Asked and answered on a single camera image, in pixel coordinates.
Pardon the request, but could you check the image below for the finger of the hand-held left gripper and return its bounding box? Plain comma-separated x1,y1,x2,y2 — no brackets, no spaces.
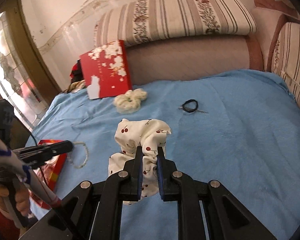
12,141,73,158
20,152,62,169

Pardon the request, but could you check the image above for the striped floral zippered cushion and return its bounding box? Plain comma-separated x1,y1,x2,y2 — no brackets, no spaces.
271,22,300,123

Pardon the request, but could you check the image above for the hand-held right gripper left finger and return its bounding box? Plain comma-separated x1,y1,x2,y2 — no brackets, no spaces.
19,146,143,240

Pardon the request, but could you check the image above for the white cord with blue marks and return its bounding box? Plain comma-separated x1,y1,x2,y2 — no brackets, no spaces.
0,127,63,207

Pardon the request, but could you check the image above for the blue blanket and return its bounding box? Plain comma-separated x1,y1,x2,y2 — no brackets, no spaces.
25,69,300,240

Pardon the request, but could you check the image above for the pink sofa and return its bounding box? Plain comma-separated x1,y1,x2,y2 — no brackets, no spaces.
122,0,300,85

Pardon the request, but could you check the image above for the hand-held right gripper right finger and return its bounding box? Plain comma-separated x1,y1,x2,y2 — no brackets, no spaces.
156,146,278,240

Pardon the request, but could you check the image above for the wooden door frame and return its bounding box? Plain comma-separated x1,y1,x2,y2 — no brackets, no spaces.
12,0,63,93

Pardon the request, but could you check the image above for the person's left hand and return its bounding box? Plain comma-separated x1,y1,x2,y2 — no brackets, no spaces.
0,180,33,217

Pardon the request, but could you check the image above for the striped floral long cushion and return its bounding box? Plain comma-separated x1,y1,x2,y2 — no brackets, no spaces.
94,0,257,47

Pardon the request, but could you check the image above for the cream fluffy scrunchie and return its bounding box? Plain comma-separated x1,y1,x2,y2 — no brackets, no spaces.
114,89,148,113

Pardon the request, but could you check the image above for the black cable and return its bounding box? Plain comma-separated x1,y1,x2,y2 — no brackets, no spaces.
25,126,49,183

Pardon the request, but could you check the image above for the small pale bead bracelet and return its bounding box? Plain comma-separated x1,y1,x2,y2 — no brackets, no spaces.
67,142,90,169

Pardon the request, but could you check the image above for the red and black cloth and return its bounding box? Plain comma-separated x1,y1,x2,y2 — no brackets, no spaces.
69,59,85,83

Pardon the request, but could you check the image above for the tan patterned cloth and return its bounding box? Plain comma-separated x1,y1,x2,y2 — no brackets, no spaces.
65,79,87,93

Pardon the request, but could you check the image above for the silver hair pin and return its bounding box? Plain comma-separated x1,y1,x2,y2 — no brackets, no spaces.
179,107,208,113

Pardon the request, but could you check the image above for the red floral gift box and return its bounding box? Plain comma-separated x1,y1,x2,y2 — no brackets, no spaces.
79,40,133,100

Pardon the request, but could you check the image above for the white cherry print scrunchie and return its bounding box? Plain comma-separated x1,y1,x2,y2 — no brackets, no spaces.
108,118,172,205

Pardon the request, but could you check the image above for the black hair tie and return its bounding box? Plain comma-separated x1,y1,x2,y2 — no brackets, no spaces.
182,99,198,113

